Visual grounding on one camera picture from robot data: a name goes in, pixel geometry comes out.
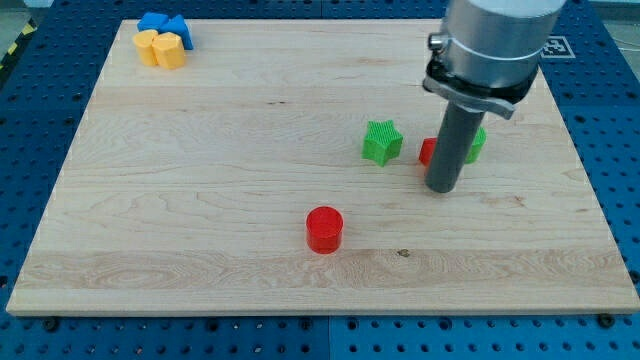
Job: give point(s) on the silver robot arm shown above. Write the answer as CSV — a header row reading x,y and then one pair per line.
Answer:
x,y
485,54

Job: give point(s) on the green star block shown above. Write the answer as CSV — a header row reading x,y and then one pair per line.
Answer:
x,y
382,142

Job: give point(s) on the green circle block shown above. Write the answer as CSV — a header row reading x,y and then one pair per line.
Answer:
x,y
477,146

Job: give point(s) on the light wooden board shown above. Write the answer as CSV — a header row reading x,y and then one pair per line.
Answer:
x,y
185,192

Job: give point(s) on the red cylinder block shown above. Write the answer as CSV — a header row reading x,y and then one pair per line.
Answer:
x,y
324,226

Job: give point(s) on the small red block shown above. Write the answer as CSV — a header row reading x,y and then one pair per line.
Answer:
x,y
426,151

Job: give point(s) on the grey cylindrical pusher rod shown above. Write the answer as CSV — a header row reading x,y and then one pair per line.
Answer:
x,y
454,141

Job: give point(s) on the yellow hexagon block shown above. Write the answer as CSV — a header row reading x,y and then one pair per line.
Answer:
x,y
169,51

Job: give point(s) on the blue triangle block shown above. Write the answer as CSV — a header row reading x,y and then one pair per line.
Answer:
x,y
178,25

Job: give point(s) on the yellow round block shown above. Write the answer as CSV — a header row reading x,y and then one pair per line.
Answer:
x,y
143,42

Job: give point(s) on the blue cube block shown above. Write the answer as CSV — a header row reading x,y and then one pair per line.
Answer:
x,y
152,21

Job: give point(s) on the white fiducial marker tag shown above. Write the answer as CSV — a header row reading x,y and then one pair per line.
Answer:
x,y
557,47

